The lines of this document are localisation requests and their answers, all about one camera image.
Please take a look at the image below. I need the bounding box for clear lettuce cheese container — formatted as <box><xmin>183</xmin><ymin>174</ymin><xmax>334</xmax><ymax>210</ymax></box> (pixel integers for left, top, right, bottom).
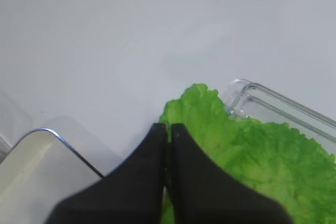
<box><xmin>221</xmin><ymin>79</ymin><xmax>335</xmax><ymax>154</ymax></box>

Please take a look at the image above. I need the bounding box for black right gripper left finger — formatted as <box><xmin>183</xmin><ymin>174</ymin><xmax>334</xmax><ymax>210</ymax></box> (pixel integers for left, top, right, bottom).
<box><xmin>46</xmin><ymin>123</ymin><xmax>167</xmax><ymax>223</ymax></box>

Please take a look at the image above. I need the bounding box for white metal tray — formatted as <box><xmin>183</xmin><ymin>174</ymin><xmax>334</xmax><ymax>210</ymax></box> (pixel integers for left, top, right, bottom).
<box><xmin>1</xmin><ymin>128</ymin><xmax>103</xmax><ymax>223</ymax></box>

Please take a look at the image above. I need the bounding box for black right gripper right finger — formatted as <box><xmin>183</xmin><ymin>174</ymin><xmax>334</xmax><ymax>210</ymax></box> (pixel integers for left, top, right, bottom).
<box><xmin>168</xmin><ymin>123</ymin><xmax>293</xmax><ymax>223</ymax></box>

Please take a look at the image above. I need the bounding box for green lettuce leaf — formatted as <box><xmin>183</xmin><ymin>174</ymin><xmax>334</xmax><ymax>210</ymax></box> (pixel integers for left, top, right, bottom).
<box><xmin>160</xmin><ymin>83</ymin><xmax>335</xmax><ymax>223</ymax></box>

